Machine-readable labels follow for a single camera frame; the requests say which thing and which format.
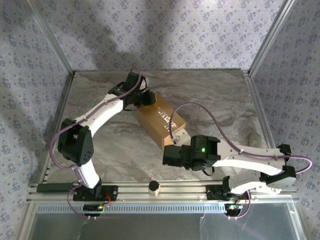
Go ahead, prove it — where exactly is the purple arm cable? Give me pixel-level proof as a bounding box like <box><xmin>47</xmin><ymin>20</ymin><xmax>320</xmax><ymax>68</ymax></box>
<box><xmin>49</xmin><ymin>67</ymin><xmax>142</xmax><ymax>221</ymax></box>
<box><xmin>169</xmin><ymin>102</ymin><xmax>314</xmax><ymax>221</ymax></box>

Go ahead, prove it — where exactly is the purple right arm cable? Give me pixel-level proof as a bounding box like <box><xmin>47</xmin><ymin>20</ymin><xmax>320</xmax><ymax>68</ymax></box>
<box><xmin>169</xmin><ymin>102</ymin><xmax>314</xmax><ymax>221</ymax></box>

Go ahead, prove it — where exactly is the clear packing tape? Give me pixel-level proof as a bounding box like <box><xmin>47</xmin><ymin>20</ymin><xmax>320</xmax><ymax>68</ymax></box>
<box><xmin>156</xmin><ymin>106</ymin><xmax>180</xmax><ymax>134</ymax></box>

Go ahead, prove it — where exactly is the shiny metal sheet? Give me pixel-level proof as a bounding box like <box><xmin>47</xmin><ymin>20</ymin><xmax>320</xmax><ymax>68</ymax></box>
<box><xmin>29</xmin><ymin>196</ymin><xmax>301</xmax><ymax>240</ymax></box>

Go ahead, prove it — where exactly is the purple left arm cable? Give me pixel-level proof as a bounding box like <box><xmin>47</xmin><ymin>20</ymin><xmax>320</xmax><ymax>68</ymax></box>
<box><xmin>49</xmin><ymin>67</ymin><xmax>142</xmax><ymax>221</ymax></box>

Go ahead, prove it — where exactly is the aluminium frame post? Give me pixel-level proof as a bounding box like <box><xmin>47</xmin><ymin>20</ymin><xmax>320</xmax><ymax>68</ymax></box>
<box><xmin>26</xmin><ymin>0</ymin><xmax>77</xmax><ymax>77</ymax></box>
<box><xmin>246</xmin><ymin>0</ymin><xmax>297</xmax><ymax>77</ymax></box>

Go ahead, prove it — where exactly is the black knob on beige base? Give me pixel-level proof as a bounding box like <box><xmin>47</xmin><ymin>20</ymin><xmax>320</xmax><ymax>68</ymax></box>
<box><xmin>148</xmin><ymin>180</ymin><xmax>161</xmax><ymax>197</ymax></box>

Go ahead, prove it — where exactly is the brown cardboard express box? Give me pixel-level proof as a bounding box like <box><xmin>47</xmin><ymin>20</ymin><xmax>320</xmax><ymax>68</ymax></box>
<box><xmin>136</xmin><ymin>91</ymin><xmax>187</xmax><ymax>151</ymax></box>

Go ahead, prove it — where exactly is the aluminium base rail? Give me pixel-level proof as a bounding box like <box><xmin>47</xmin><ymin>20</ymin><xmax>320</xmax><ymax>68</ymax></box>
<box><xmin>26</xmin><ymin>181</ymin><xmax>300</xmax><ymax>203</ymax></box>

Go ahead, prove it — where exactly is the grey slotted cable duct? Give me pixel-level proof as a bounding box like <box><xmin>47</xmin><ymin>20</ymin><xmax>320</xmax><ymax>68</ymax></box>
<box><xmin>37</xmin><ymin>202</ymin><xmax>227</xmax><ymax>214</ymax></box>

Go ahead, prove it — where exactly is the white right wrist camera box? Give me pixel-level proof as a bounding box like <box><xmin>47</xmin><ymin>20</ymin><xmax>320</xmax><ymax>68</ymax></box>
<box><xmin>172</xmin><ymin>128</ymin><xmax>192</xmax><ymax>146</ymax></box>

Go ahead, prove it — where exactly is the aluminium table side rail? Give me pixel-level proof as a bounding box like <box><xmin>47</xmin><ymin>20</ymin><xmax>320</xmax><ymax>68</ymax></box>
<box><xmin>243</xmin><ymin>70</ymin><xmax>287</xmax><ymax>182</ymax></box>
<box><xmin>41</xmin><ymin>71</ymin><xmax>76</xmax><ymax>181</ymax></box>

